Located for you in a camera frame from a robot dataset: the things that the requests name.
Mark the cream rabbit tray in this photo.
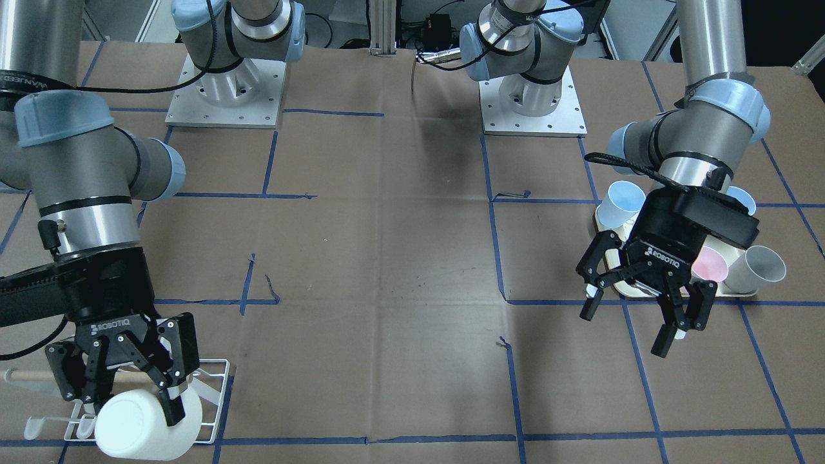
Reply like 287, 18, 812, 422
594, 212, 757, 298

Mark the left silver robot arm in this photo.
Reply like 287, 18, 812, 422
460, 1, 771, 357

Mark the white cup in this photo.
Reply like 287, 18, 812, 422
94, 389, 202, 461

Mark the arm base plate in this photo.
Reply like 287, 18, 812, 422
478, 68, 587, 137
165, 59, 287, 129

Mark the pink cup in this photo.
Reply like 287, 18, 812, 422
690, 246, 730, 283

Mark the aluminium frame post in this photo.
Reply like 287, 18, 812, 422
365, 0, 400, 56

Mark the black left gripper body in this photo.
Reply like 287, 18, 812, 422
628, 188, 759, 294

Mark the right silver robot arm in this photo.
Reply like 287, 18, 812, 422
2, 1, 199, 427

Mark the grey cup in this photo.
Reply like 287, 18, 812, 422
724, 246, 787, 294

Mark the white wire cup rack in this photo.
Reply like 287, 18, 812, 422
23, 359, 233, 461

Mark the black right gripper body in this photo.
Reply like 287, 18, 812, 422
50, 247, 159, 351

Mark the light blue cup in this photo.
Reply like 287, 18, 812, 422
726, 186, 757, 217
596, 181, 646, 229

